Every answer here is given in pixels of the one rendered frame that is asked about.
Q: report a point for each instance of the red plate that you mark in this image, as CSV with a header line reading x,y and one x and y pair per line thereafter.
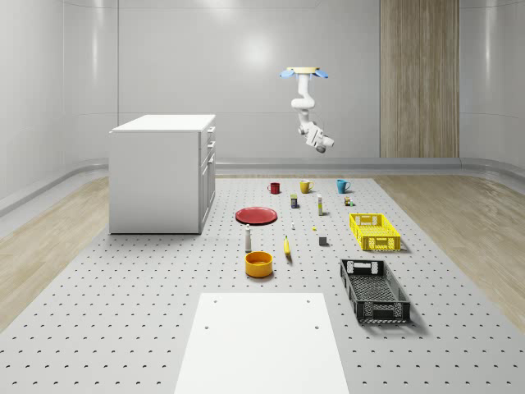
x,y
256,215

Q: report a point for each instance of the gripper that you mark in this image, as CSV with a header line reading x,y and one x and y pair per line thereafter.
x,y
315,135

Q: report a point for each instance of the puzzle cube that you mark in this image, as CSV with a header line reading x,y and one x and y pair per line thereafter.
x,y
348,201

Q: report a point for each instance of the yellow white box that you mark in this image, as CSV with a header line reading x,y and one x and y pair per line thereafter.
x,y
320,205

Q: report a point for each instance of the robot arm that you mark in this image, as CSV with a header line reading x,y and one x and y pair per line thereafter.
x,y
304,88

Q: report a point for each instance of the blue mug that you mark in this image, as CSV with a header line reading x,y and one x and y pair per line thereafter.
x,y
342,186

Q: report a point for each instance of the drone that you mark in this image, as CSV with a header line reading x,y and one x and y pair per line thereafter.
x,y
303,70

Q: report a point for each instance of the yellow basket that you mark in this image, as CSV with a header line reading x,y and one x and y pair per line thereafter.
x,y
377,242

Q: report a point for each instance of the white board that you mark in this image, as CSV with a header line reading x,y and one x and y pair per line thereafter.
x,y
262,344

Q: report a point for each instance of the small white bottle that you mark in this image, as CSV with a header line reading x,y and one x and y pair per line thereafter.
x,y
248,240

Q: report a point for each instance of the grey cube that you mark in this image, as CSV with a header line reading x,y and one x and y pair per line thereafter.
x,y
323,241

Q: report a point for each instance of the banana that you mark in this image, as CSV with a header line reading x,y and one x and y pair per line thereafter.
x,y
287,246

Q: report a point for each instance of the yellow mug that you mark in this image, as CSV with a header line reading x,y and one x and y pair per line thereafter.
x,y
304,187

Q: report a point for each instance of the dark grey basket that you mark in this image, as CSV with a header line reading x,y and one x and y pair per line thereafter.
x,y
383,312

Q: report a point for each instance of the white cabinet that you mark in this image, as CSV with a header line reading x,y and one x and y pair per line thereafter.
x,y
156,180

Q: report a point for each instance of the flat-sided can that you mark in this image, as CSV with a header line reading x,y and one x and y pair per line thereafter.
x,y
294,202

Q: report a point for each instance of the red mug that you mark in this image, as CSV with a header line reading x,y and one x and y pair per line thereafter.
x,y
274,189

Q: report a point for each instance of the yellow bowl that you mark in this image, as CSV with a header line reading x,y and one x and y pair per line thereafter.
x,y
258,268

